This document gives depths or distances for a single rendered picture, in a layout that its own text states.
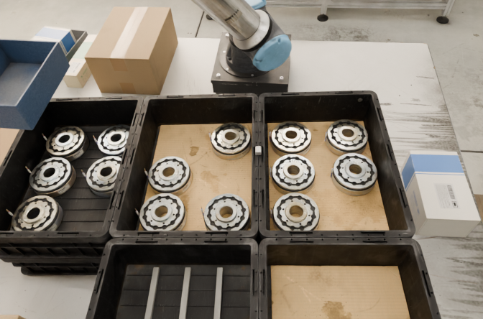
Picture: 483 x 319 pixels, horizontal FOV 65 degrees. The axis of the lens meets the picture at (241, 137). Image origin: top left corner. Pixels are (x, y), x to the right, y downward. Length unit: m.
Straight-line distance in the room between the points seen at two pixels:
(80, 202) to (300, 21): 2.25
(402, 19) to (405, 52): 1.51
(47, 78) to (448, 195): 0.96
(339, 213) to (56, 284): 0.71
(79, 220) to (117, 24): 0.75
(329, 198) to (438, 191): 0.28
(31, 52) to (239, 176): 0.56
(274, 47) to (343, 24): 1.92
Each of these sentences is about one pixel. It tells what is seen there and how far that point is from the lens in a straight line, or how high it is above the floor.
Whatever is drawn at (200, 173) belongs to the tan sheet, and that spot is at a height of 0.83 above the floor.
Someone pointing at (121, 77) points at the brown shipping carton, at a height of 0.78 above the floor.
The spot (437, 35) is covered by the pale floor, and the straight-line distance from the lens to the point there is 2.97.
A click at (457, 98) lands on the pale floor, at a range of 2.53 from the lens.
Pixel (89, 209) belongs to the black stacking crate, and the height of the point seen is 0.83.
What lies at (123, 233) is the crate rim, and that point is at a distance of 0.81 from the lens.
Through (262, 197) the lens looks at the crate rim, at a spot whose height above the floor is 0.92.
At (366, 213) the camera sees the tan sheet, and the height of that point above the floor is 0.83.
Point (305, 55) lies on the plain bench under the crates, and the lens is 1.48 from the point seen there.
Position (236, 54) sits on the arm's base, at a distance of 1.22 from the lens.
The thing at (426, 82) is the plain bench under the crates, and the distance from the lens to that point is 1.45.
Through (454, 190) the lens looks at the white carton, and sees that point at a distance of 1.07.
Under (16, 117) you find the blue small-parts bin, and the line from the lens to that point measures 0.86.
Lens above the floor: 1.62
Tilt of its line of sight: 50 degrees down
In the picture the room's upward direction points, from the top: 5 degrees counter-clockwise
